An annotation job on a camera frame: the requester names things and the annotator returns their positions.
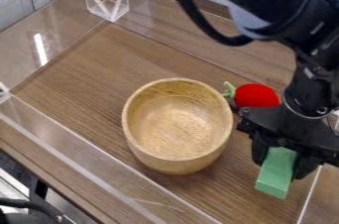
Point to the clear acrylic front wall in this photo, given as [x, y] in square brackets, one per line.
[110, 190]

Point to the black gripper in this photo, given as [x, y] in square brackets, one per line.
[296, 124]

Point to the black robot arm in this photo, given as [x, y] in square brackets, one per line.
[306, 26]

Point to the green rectangular block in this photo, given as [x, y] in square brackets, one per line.
[276, 172]

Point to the black table clamp bracket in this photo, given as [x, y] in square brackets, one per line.
[27, 207]

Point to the red plush strawberry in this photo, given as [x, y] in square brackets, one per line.
[252, 95]

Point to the brown wooden bowl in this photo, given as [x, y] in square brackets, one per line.
[178, 123]

